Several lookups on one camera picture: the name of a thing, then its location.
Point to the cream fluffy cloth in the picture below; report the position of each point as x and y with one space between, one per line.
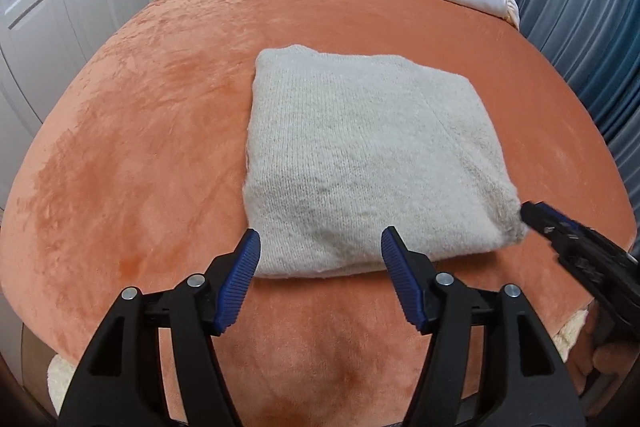
567 332
60 379

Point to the orange plush blanket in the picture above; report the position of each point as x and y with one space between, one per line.
150 157

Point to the person's right hand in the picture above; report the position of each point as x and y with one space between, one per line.
607 359

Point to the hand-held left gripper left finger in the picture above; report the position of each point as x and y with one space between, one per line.
240 282

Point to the cream knit sweater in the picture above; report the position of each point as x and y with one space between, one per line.
350 147

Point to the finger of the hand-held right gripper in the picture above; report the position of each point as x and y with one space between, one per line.
542 222
562 219

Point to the grey blue curtain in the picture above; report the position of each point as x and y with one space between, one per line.
580 7

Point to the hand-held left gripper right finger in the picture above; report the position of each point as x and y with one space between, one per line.
400 277

